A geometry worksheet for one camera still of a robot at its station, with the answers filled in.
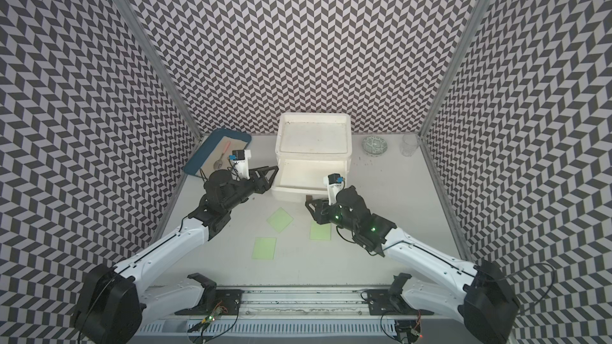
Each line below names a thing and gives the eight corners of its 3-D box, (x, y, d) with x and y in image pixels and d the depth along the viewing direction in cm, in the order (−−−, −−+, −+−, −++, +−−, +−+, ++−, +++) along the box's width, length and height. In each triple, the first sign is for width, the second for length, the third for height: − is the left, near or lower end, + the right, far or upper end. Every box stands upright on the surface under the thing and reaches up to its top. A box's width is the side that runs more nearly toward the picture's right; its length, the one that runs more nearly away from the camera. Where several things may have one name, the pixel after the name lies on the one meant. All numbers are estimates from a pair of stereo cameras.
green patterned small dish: (372, 160, 110) (374, 154, 106) (359, 146, 115) (360, 140, 112) (388, 151, 113) (391, 145, 110) (375, 138, 119) (376, 132, 115)
